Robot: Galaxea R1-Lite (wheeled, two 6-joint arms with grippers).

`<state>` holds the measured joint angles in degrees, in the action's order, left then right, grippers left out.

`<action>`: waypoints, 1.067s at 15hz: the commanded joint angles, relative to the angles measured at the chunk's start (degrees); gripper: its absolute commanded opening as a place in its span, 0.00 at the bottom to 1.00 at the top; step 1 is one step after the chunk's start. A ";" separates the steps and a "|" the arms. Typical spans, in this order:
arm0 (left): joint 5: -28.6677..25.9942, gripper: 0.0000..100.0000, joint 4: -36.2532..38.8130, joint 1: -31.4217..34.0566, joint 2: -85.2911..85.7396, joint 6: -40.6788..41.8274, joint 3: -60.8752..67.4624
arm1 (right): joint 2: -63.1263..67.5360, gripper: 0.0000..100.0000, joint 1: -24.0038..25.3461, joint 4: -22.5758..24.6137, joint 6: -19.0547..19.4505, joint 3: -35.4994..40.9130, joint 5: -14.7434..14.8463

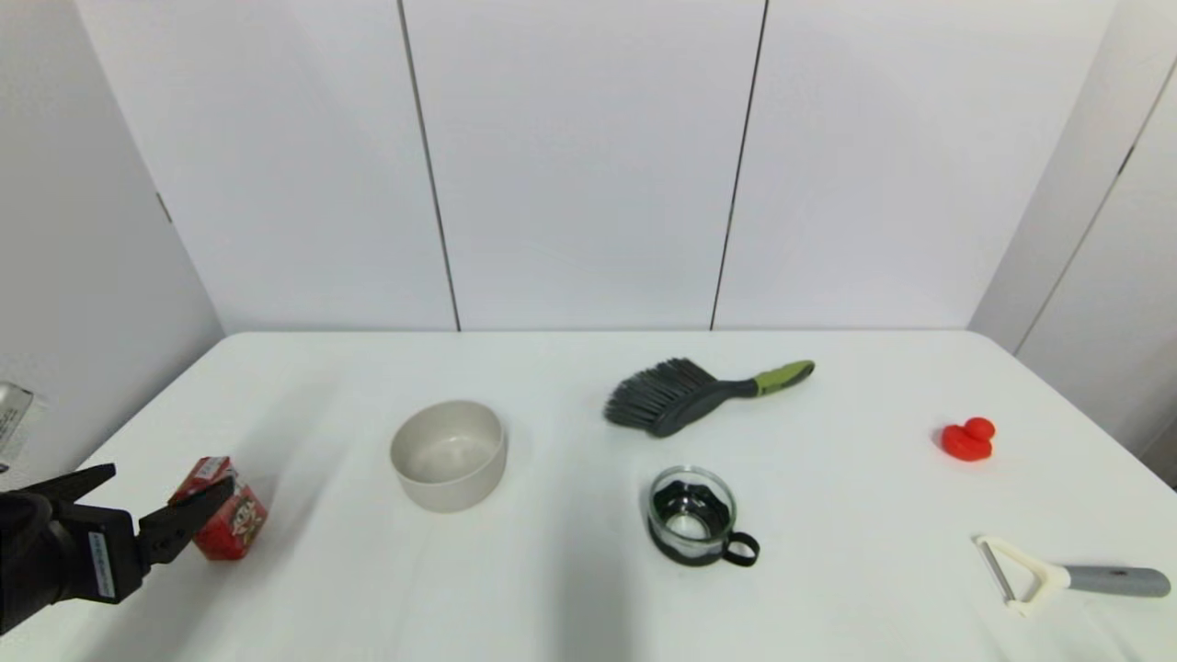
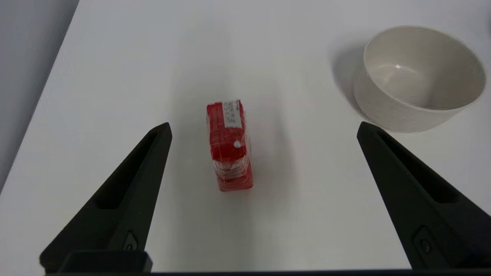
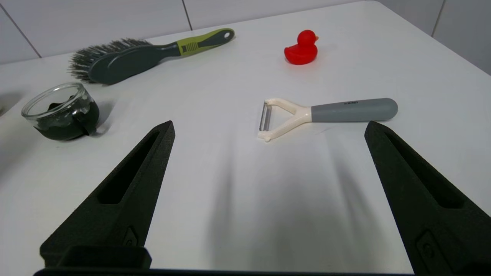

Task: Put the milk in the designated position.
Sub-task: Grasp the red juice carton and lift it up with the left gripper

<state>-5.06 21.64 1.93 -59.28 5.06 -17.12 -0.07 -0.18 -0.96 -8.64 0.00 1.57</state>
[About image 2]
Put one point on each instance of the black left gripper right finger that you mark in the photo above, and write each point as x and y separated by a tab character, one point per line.
429	207

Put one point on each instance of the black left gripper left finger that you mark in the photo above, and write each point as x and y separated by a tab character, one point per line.
122	199

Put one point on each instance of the red snack box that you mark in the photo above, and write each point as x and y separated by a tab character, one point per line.
229	153

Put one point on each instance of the beige round bowl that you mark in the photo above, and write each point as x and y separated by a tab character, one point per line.
418	84

